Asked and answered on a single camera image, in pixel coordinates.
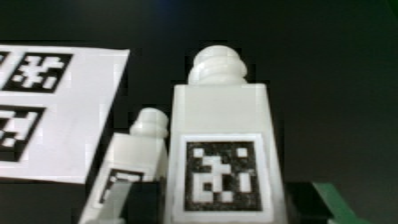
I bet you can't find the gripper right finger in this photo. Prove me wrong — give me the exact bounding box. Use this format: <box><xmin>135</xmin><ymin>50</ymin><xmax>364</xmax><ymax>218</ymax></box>
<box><xmin>312</xmin><ymin>182</ymin><xmax>373</xmax><ymax>224</ymax></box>

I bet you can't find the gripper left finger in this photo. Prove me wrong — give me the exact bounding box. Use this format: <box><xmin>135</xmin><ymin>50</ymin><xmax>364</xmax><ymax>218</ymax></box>
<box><xmin>97</xmin><ymin>181</ymin><xmax>131</xmax><ymax>224</ymax></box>

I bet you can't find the white leg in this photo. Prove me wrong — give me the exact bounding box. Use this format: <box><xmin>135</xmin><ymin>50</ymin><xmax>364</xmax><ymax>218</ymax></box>
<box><xmin>163</xmin><ymin>45</ymin><xmax>288</xmax><ymax>224</ymax></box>
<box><xmin>78</xmin><ymin>108</ymin><xmax>169</xmax><ymax>224</ymax></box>

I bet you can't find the white marker sheet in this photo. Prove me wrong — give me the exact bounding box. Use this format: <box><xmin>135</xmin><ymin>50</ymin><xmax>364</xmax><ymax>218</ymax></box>
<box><xmin>0</xmin><ymin>45</ymin><xmax>129</xmax><ymax>183</ymax></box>

